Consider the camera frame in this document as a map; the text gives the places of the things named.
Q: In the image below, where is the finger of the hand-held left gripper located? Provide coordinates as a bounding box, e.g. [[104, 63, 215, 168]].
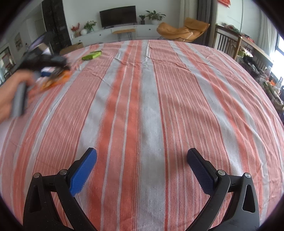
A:
[[42, 56, 70, 68], [40, 68, 71, 77]]

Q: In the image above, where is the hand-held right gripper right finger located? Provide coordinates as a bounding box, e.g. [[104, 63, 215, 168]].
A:
[[187, 148, 260, 231]]

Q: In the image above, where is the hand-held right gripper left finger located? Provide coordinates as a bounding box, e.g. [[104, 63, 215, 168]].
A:
[[23, 148, 97, 231]]

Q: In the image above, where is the brown orange snack packet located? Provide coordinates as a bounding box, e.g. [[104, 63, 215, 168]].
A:
[[39, 70, 71, 91]]

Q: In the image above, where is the person's left hand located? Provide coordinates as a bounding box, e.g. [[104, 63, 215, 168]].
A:
[[0, 72, 34, 122]]

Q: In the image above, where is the brown cardboard box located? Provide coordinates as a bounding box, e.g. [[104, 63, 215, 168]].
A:
[[59, 42, 84, 56]]

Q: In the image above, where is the green snack packet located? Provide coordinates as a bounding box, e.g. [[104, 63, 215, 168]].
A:
[[82, 51, 102, 61]]

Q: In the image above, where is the red flower vase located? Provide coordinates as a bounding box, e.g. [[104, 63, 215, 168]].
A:
[[70, 23, 81, 37]]

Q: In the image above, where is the flowering green plant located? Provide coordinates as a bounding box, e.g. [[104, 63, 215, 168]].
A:
[[83, 20, 97, 34]]

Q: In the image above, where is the wooden bench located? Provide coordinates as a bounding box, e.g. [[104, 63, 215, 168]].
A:
[[112, 28, 136, 41]]

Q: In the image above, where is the black television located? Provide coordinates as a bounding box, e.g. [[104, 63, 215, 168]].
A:
[[99, 6, 137, 28]]

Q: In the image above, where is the orange grey striped tablecloth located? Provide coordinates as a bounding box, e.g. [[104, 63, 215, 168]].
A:
[[0, 39, 283, 231]]

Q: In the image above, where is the white television cabinet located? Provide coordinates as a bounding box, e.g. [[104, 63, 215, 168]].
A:
[[71, 24, 165, 45]]

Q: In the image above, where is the large potted plant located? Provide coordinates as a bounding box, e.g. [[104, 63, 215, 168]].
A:
[[145, 10, 166, 25]]

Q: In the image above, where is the pile of assorted household clutter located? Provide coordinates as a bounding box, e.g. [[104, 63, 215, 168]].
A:
[[237, 49, 284, 116]]

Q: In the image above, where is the orange lounge chair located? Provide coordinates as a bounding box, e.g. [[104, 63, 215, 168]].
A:
[[157, 18, 210, 43]]

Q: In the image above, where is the dark wooden rack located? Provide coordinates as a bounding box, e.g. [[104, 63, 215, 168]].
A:
[[214, 24, 273, 67]]

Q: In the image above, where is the window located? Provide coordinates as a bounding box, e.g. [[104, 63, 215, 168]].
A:
[[269, 29, 284, 67]]

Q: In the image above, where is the white curtain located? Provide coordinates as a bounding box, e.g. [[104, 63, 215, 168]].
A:
[[257, 13, 278, 56]]

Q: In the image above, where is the grey curtain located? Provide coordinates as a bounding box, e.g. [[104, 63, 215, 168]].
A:
[[197, 0, 219, 47]]

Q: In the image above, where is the framed wall picture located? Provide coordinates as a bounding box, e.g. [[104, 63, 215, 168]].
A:
[[14, 32, 24, 50]]

